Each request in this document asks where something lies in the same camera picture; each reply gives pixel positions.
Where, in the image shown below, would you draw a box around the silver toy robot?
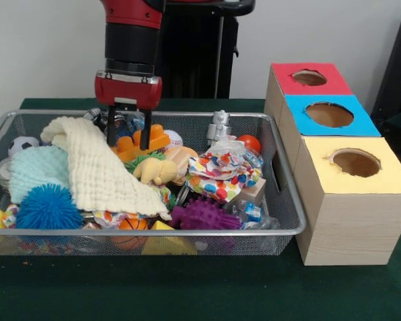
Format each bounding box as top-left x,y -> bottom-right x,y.
206,110 -> 231,147

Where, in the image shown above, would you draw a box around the orange toy building brick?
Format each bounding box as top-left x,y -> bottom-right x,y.
115,124 -> 172,164

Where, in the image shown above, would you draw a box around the small red ball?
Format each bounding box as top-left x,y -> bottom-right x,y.
235,134 -> 261,154

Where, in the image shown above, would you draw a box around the purple spiky monster toy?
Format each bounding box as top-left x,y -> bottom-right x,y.
168,197 -> 242,231

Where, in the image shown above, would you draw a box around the polka dot paper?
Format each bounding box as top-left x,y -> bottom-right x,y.
185,140 -> 263,204

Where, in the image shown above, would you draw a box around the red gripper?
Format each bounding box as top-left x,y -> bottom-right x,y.
94,70 -> 163,150

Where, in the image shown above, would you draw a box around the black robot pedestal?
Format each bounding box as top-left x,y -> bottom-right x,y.
160,0 -> 257,100

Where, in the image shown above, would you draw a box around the small soccer ball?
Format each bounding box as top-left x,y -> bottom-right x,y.
8,136 -> 41,157

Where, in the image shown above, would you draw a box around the wooden box with three holes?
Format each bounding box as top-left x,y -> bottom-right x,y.
263,62 -> 401,267

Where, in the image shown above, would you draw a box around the yellow duck plush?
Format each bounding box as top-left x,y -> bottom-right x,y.
132,156 -> 178,185

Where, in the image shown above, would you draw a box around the shallow wire mesh bin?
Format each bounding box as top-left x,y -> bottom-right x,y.
0,110 -> 307,257

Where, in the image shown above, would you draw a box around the mint green waffle cloth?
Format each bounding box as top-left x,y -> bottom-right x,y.
8,145 -> 71,205

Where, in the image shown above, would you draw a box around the blue spiky rubber ball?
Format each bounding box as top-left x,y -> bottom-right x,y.
15,183 -> 84,230

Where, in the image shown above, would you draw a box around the cream waffle cloth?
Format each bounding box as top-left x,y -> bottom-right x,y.
39,116 -> 172,221

